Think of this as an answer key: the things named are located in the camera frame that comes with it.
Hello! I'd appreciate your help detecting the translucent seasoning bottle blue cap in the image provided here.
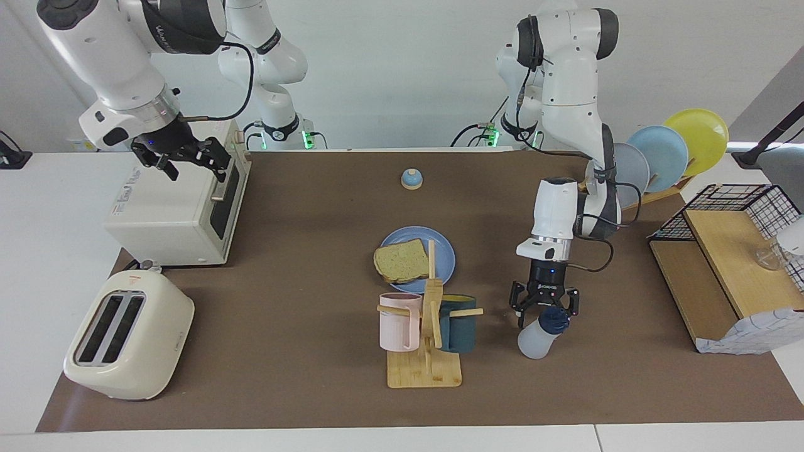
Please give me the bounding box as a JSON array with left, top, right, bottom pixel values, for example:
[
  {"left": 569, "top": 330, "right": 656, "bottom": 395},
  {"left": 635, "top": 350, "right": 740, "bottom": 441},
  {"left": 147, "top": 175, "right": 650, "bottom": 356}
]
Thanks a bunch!
[{"left": 518, "top": 306, "right": 570, "bottom": 360}]

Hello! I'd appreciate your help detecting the toasted bread slice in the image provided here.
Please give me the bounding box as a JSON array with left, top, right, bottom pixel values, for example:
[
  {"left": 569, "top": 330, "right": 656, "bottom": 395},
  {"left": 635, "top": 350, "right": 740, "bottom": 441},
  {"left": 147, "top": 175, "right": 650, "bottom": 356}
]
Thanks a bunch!
[{"left": 374, "top": 239, "right": 430, "bottom": 284}]

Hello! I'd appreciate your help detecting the blue round plate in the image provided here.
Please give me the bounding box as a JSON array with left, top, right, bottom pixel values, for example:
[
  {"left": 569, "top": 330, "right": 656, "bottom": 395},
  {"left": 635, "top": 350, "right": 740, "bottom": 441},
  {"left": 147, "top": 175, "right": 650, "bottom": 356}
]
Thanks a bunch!
[{"left": 379, "top": 226, "right": 457, "bottom": 294}]

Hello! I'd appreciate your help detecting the wooden plate rack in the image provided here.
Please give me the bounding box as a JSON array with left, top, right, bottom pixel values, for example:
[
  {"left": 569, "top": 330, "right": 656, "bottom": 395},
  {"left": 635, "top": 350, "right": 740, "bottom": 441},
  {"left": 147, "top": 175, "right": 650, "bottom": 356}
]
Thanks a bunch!
[{"left": 577, "top": 175, "right": 695, "bottom": 218}]

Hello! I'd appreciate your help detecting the grey plate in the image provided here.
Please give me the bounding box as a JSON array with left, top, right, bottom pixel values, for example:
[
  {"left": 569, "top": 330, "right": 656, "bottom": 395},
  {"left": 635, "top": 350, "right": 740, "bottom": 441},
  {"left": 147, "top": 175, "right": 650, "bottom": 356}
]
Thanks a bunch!
[{"left": 612, "top": 143, "right": 651, "bottom": 210}]

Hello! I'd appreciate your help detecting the light blue plate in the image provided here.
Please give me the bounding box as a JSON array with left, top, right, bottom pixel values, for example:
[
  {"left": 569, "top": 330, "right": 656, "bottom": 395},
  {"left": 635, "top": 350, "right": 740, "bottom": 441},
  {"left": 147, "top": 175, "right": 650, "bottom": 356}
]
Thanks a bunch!
[{"left": 627, "top": 126, "right": 690, "bottom": 193}]

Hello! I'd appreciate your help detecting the yellow plate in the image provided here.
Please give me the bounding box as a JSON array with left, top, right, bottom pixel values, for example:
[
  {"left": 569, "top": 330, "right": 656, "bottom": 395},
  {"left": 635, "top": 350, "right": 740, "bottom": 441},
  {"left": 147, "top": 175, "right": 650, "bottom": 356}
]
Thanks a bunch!
[{"left": 663, "top": 109, "right": 729, "bottom": 178}]

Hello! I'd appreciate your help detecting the white toaster oven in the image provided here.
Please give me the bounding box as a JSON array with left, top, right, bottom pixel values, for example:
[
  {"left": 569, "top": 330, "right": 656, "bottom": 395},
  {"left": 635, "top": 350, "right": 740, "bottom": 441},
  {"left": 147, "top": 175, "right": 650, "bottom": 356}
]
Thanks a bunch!
[{"left": 104, "top": 116, "right": 252, "bottom": 267}]

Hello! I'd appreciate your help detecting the teal mug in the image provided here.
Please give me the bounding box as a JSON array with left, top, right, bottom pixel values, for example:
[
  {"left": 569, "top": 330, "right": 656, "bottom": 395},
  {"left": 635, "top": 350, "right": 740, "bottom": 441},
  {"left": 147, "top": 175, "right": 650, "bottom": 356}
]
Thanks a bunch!
[{"left": 438, "top": 294, "right": 478, "bottom": 353}]

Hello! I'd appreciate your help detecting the wooden mug tree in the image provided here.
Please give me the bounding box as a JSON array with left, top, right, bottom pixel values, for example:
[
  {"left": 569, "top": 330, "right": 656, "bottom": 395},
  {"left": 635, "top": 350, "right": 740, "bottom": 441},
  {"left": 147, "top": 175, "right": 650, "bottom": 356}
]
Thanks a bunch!
[{"left": 377, "top": 239, "right": 484, "bottom": 389}]

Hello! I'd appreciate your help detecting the pink mug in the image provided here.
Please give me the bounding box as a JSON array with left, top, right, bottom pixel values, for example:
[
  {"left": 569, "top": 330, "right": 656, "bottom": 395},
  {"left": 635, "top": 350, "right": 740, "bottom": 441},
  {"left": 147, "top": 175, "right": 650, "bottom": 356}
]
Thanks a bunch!
[{"left": 379, "top": 293, "right": 423, "bottom": 352}]

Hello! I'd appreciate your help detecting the brown table mat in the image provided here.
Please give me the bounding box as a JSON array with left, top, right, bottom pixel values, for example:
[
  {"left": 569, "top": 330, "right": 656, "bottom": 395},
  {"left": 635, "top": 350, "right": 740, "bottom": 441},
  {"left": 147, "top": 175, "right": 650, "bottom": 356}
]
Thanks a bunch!
[{"left": 36, "top": 151, "right": 804, "bottom": 433}]

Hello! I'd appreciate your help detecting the wooden shelf unit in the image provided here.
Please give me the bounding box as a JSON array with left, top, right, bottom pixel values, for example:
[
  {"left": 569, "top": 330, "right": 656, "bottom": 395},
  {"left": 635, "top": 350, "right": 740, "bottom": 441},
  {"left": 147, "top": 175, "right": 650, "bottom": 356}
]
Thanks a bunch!
[{"left": 649, "top": 209, "right": 804, "bottom": 353}]

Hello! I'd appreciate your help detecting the cream two-slot toaster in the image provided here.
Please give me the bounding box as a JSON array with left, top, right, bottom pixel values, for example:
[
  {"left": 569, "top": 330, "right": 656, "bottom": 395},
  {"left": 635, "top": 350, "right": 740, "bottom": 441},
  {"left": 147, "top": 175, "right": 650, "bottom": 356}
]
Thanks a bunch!
[{"left": 63, "top": 271, "right": 195, "bottom": 401}]

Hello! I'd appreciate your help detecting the wooden box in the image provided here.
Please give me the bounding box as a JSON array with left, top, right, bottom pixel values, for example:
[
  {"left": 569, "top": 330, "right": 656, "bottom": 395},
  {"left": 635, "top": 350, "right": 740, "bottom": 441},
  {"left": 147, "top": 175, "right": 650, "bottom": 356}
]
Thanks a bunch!
[{"left": 696, "top": 308, "right": 804, "bottom": 355}]

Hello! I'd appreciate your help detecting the clear glass cup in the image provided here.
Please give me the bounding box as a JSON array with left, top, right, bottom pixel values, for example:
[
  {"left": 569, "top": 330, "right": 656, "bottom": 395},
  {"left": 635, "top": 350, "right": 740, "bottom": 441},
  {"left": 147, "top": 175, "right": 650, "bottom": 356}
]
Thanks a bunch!
[{"left": 752, "top": 240, "right": 787, "bottom": 272}]

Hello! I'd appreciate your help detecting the white rounded object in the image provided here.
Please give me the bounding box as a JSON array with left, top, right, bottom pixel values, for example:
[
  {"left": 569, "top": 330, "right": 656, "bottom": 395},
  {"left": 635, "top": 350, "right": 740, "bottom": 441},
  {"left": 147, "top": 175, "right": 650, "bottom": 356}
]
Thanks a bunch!
[{"left": 776, "top": 215, "right": 804, "bottom": 257}]

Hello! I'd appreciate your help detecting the black right base cable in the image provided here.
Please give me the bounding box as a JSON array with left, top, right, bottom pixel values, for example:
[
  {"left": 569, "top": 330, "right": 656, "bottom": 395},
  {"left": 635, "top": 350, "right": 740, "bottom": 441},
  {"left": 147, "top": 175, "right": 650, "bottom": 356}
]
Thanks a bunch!
[{"left": 242, "top": 119, "right": 329, "bottom": 151}]

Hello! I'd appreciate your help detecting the black base cable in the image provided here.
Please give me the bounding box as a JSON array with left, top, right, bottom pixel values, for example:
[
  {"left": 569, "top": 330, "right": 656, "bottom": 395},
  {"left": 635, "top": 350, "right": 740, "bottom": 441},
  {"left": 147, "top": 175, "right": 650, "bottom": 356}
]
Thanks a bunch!
[
  {"left": 450, "top": 94, "right": 511, "bottom": 148},
  {"left": 242, "top": 119, "right": 329, "bottom": 151}
]

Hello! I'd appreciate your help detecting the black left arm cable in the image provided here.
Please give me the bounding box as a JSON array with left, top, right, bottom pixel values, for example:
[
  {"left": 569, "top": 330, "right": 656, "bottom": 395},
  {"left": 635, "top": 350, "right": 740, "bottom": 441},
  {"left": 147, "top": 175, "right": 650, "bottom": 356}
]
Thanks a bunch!
[{"left": 515, "top": 16, "right": 643, "bottom": 274}]

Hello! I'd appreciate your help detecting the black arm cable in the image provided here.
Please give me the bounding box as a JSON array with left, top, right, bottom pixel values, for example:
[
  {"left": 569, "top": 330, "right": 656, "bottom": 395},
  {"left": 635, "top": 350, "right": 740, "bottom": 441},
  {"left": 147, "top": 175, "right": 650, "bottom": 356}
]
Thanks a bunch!
[
  {"left": 179, "top": 41, "right": 255, "bottom": 121},
  {"left": 515, "top": 16, "right": 643, "bottom": 274}
]

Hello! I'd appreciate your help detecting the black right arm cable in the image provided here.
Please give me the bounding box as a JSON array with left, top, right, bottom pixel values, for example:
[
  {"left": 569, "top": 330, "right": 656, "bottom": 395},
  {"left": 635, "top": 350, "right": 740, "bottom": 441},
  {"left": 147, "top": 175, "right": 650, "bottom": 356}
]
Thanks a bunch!
[{"left": 179, "top": 41, "right": 255, "bottom": 121}]

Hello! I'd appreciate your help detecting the black clamp mount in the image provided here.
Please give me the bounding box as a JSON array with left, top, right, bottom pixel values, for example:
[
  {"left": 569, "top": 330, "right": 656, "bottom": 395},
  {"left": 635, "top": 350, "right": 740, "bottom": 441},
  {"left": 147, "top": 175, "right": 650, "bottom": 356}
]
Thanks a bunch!
[{"left": 0, "top": 131, "right": 33, "bottom": 170}]

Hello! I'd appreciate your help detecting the black left base cable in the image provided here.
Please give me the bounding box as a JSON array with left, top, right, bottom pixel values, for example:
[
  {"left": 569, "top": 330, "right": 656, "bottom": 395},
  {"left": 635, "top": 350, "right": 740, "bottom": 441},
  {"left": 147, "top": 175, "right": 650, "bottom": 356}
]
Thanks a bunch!
[{"left": 450, "top": 94, "right": 511, "bottom": 148}]

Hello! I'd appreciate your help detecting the black wire basket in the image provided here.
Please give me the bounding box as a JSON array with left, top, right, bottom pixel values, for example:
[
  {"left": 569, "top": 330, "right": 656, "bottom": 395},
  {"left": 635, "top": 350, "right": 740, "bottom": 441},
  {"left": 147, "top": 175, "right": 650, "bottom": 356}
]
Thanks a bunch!
[{"left": 650, "top": 184, "right": 804, "bottom": 296}]

